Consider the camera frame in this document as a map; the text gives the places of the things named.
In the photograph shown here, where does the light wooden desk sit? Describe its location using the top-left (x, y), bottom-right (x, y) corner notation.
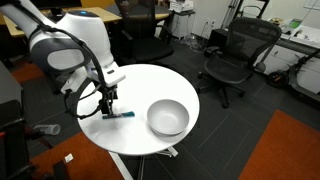
top-left (2, 6), bottom-right (115, 38)

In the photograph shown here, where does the teal marker pen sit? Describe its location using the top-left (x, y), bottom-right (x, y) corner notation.
top-left (101, 110), bottom-right (136, 120)

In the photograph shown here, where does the white printer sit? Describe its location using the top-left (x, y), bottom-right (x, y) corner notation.
top-left (168, 0), bottom-right (195, 14)

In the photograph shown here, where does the black metal tripod stand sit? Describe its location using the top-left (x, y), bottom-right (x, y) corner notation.
top-left (221, 0), bottom-right (272, 30)

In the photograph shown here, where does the clear plastic cup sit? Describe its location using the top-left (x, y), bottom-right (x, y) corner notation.
top-left (32, 123), bottom-right (62, 136)

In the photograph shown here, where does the white cabinet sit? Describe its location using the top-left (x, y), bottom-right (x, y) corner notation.
top-left (255, 19), bottom-right (320, 95)

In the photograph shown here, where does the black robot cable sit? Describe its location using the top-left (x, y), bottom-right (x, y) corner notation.
top-left (13, 0), bottom-right (112, 121)

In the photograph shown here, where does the black electric scooter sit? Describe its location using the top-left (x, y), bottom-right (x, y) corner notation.
top-left (265, 48), bottom-right (320, 108)

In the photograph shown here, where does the black highback office chair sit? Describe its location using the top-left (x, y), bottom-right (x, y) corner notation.
top-left (114, 0), bottom-right (175, 67)

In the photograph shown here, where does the black mesh office chair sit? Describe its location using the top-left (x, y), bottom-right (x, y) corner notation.
top-left (196, 16), bottom-right (283, 110)

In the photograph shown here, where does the black computer tower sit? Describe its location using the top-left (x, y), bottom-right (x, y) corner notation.
top-left (210, 27), bottom-right (232, 52)

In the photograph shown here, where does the white table base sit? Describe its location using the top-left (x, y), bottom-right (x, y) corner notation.
top-left (107, 145), bottom-right (180, 180)

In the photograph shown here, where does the grey bowl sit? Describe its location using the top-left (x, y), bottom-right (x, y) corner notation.
top-left (146, 98), bottom-right (191, 137)

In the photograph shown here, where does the small white paper tag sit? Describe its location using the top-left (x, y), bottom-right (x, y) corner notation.
top-left (63, 152), bottom-right (75, 164)

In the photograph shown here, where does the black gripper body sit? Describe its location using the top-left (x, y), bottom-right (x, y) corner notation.
top-left (99, 84), bottom-right (120, 103)

